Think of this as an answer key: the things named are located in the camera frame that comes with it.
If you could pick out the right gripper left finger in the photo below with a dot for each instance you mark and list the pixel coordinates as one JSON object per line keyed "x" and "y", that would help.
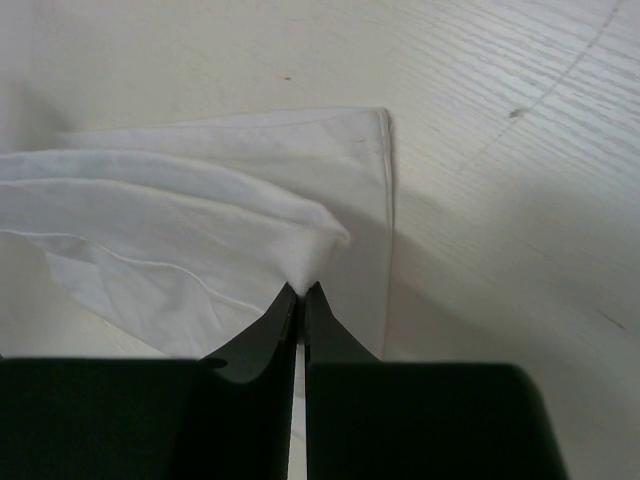
{"x": 224, "y": 416}

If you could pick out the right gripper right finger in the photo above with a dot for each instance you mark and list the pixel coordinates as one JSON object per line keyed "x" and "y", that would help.
{"x": 369, "y": 419}

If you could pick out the white fabric skirt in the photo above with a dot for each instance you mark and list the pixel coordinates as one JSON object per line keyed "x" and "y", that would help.
{"x": 182, "y": 235}

